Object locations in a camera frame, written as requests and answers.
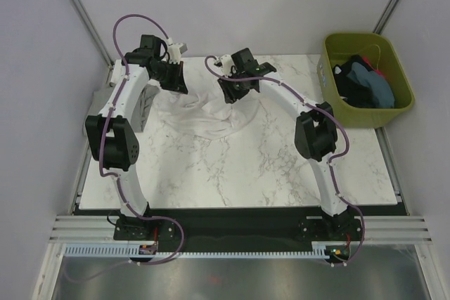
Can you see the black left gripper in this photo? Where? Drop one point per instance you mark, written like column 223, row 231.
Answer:
column 178, row 83

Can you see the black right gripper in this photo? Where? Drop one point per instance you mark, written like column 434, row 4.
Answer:
column 230, row 95

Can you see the white t-shirt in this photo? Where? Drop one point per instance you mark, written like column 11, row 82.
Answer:
column 204, row 114

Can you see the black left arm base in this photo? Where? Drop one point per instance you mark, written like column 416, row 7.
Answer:
column 135, row 229

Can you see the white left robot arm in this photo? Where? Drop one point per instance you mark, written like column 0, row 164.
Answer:
column 112, row 140

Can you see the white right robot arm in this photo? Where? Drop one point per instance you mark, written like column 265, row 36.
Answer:
column 315, row 128

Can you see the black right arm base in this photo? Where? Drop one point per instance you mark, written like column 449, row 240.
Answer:
column 330, row 229

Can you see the olive green plastic bin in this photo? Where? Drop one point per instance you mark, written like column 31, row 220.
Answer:
column 337, row 49

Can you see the dark clothes pile in bin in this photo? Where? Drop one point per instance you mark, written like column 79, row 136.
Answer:
column 360, row 85

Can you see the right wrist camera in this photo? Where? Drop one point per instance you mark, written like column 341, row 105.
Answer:
column 225, row 63

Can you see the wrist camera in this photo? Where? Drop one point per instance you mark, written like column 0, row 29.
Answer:
column 225, row 63
column 175, row 51

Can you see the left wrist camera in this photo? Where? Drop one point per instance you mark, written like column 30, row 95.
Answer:
column 175, row 51

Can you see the white slotted cable duct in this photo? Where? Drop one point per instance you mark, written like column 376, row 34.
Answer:
column 137, row 251

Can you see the aluminium front frame rail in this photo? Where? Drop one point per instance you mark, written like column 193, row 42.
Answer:
column 377, row 229

